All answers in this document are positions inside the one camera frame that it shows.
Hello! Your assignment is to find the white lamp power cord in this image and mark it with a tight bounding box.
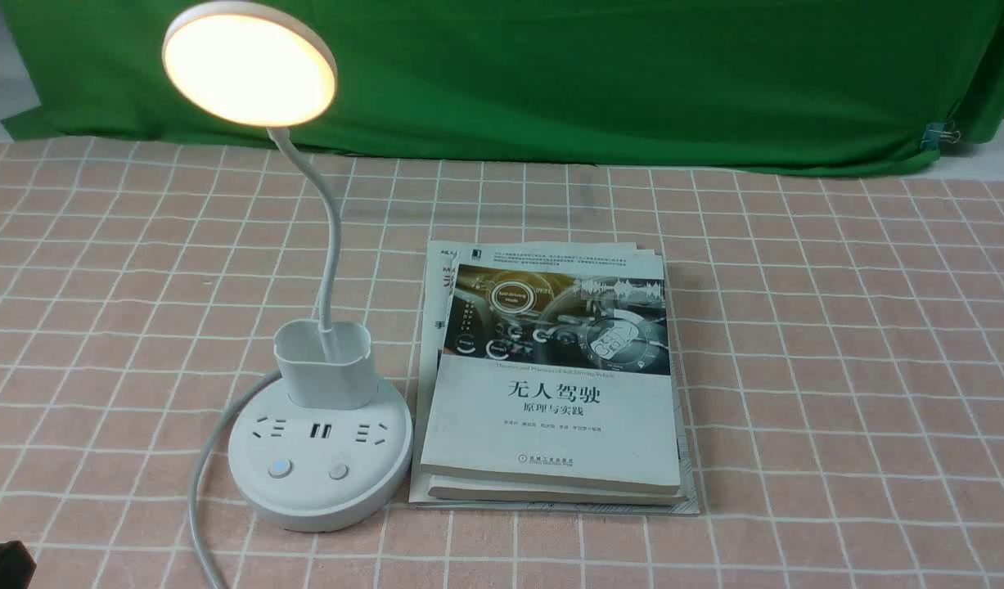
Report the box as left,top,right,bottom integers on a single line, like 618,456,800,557
187,371,283,589

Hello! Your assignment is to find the pink checkered tablecloth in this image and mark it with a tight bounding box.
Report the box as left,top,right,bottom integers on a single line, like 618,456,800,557
0,137,1004,588

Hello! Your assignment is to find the blue binder clip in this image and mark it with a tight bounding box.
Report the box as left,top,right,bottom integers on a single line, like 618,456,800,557
920,120,961,151

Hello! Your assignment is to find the green backdrop cloth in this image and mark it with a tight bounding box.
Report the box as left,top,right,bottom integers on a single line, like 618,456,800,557
0,0,1004,178

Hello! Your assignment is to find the top book self-driving cover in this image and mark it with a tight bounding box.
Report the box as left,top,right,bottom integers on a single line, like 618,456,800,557
420,252,683,495

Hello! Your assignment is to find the white desk lamp with base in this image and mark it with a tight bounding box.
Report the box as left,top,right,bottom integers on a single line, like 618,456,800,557
162,1,413,537

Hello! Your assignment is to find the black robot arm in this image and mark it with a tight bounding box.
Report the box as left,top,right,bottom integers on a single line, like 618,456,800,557
0,540,37,589

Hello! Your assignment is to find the bottom thin book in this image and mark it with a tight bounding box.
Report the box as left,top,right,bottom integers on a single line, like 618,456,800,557
408,240,701,517

